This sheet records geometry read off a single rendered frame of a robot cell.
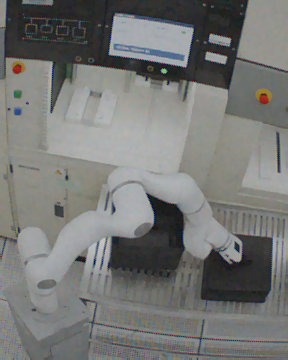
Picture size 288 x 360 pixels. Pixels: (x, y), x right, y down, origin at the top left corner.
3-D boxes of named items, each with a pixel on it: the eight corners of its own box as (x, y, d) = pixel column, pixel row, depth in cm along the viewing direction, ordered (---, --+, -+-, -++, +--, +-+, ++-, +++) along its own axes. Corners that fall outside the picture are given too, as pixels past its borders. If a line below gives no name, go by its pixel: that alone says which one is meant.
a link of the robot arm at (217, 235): (219, 252, 212) (232, 231, 214) (200, 236, 204) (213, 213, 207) (205, 248, 218) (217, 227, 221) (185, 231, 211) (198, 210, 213)
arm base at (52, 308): (40, 328, 208) (36, 311, 194) (15, 294, 216) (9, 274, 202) (77, 310, 216) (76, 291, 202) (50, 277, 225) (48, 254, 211)
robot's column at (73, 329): (50, 384, 261) (37, 340, 204) (21, 348, 274) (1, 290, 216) (91, 365, 274) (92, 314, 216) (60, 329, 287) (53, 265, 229)
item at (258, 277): (200, 299, 226) (207, 285, 216) (205, 243, 245) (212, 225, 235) (265, 302, 227) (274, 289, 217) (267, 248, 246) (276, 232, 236)
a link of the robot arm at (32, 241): (32, 298, 197) (25, 268, 179) (18, 258, 208) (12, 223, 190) (61, 293, 201) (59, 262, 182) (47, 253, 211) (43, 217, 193)
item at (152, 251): (110, 212, 250) (112, 186, 237) (176, 216, 253) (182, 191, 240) (109, 267, 232) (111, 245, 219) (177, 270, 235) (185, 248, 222)
